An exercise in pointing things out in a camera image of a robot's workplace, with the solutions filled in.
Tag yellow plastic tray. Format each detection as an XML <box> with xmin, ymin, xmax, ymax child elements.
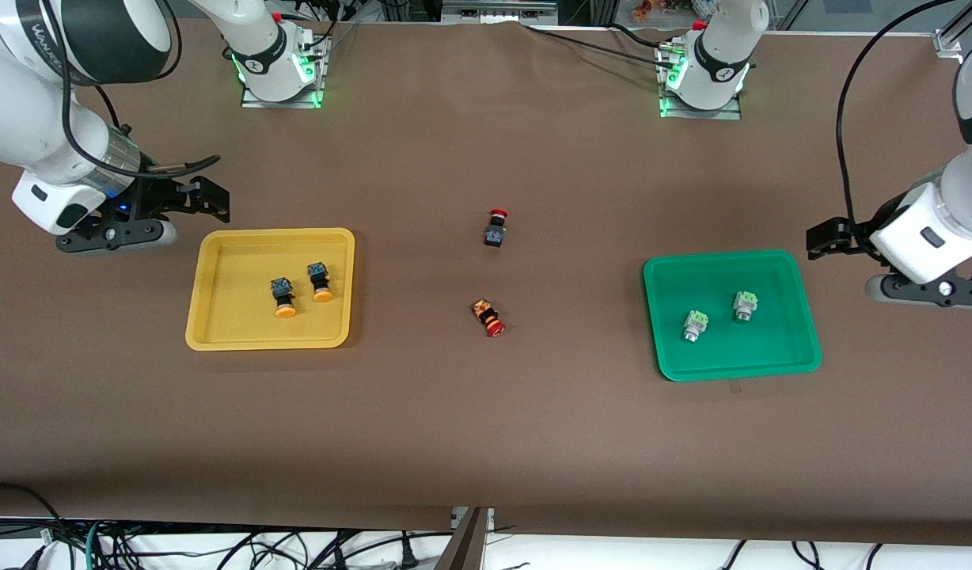
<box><xmin>185</xmin><ymin>228</ymin><xmax>356</xmax><ymax>351</ymax></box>

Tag green plastic tray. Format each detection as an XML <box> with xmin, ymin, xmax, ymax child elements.
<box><xmin>643</xmin><ymin>250</ymin><xmax>823</xmax><ymax>382</ymax></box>

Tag aluminium profile piece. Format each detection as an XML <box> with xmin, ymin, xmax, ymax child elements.
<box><xmin>933</xmin><ymin>0</ymin><xmax>972</xmax><ymax>58</ymax></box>

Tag red button with orange body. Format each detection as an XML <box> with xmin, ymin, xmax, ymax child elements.
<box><xmin>471</xmin><ymin>298</ymin><xmax>507</xmax><ymax>337</ymax></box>

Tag brown table cover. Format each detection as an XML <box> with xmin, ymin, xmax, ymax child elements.
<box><xmin>0</xmin><ymin>17</ymin><xmax>972</xmax><ymax>547</ymax></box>

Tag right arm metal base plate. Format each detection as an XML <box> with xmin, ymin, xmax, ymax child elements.
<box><xmin>241</xmin><ymin>32</ymin><xmax>330</xmax><ymax>109</ymax></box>

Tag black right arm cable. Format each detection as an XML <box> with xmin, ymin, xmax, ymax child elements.
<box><xmin>155</xmin><ymin>0</ymin><xmax>184</xmax><ymax>80</ymax></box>

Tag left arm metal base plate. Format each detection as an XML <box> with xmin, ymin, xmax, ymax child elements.
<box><xmin>659</xmin><ymin>44</ymin><xmax>744</xmax><ymax>121</ymax></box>

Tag black looped cable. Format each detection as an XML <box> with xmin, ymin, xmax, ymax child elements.
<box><xmin>0</xmin><ymin>481</ymin><xmax>69</xmax><ymax>570</ymax></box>

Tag black cable across table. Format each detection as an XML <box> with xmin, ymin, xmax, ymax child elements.
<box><xmin>524</xmin><ymin>22</ymin><xmax>678</xmax><ymax>61</ymax></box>

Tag brown table post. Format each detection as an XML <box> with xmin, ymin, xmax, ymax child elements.
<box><xmin>435</xmin><ymin>507</ymin><xmax>488</xmax><ymax>570</ymax></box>

